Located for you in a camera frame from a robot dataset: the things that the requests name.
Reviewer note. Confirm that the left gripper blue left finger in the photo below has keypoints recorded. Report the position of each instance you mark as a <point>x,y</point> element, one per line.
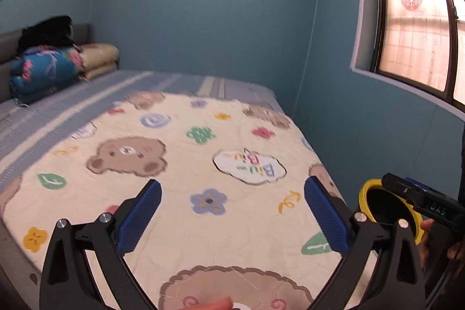
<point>134,215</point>

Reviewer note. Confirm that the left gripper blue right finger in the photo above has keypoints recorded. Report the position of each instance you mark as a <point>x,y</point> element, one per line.
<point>331,214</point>

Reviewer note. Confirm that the yellow rimmed black trash bin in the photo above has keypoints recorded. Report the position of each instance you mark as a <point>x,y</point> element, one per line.
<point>382,206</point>

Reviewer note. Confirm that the person's right hand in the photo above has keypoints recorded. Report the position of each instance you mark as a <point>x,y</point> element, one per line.
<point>456,252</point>

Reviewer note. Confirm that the person's left hand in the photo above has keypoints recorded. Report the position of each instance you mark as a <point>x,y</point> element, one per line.
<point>222,304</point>

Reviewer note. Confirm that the cream bear print quilt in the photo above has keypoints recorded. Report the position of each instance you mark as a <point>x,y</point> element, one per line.
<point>233,221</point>

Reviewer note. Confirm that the grey striped bed mattress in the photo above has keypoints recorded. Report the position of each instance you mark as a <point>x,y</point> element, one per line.
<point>27,132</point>

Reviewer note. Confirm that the brown framed window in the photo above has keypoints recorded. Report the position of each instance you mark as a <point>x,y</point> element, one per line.
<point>421,43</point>

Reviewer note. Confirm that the beige folded blanket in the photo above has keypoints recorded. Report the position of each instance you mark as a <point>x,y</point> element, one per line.
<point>98,59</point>

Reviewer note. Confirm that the blue floral folded quilt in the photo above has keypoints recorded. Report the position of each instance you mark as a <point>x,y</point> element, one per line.
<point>43,70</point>

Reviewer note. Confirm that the black clothing pile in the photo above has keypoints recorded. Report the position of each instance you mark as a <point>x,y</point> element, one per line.
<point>55,32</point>

